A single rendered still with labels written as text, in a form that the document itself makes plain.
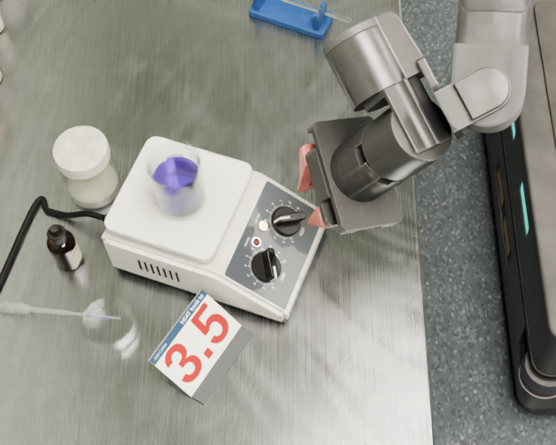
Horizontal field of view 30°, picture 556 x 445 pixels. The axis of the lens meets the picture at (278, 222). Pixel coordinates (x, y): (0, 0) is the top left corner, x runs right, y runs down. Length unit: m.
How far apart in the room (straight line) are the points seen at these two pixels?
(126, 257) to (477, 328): 0.97
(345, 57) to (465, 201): 1.20
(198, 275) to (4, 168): 0.30
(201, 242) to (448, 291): 0.97
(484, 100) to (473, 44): 0.05
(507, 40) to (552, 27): 0.99
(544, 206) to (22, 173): 0.80
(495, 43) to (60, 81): 0.61
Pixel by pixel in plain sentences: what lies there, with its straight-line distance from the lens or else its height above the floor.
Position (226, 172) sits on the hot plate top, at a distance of 1.04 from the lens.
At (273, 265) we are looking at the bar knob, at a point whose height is 0.81.
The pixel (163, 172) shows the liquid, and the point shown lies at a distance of 1.00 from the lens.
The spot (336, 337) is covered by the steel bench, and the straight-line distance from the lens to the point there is 1.05.
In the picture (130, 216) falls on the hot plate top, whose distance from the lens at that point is 1.03.
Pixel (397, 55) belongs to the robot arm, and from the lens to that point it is 0.84.
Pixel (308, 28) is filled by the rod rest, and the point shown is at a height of 0.76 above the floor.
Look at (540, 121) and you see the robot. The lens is 1.69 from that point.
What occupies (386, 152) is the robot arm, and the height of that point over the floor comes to 1.02.
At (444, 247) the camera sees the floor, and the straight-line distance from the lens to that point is 1.96.
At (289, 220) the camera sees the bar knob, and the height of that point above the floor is 0.81.
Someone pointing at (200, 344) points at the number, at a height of 0.77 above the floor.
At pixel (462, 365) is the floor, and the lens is 1.86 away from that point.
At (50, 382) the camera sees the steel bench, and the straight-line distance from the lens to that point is 1.07.
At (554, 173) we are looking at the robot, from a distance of 1.64.
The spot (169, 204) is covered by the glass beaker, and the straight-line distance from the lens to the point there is 0.99.
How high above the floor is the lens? 1.71
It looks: 60 degrees down
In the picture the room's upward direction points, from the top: 6 degrees counter-clockwise
